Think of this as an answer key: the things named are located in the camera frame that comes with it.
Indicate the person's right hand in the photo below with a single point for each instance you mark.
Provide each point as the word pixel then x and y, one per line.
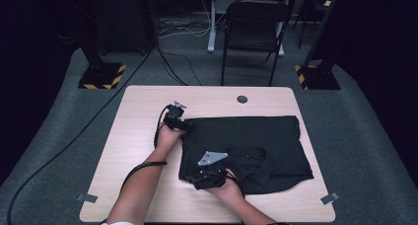
pixel 231 192

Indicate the round grey table grommet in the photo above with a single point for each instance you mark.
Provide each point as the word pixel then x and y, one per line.
pixel 242 99

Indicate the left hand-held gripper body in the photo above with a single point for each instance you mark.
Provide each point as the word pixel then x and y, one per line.
pixel 173 116

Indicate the person's left hand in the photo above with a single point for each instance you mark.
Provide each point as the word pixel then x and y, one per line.
pixel 166 139

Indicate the black stand with striped base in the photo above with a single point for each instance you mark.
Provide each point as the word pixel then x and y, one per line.
pixel 320 78
pixel 100 75

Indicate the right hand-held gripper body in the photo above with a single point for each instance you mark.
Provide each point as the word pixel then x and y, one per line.
pixel 212 180

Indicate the white desk frame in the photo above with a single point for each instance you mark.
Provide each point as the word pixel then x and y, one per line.
pixel 212 37

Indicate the person's white sleeve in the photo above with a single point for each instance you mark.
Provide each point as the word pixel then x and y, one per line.
pixel 120 223

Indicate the black button-up shirt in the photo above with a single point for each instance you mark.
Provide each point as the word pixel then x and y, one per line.
pixel 256 139

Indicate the black folding chair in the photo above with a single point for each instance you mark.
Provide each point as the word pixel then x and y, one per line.
pixel 253 13

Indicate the grey tape piece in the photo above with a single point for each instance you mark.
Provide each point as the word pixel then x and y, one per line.
pixel 87 198
pixel 329 198

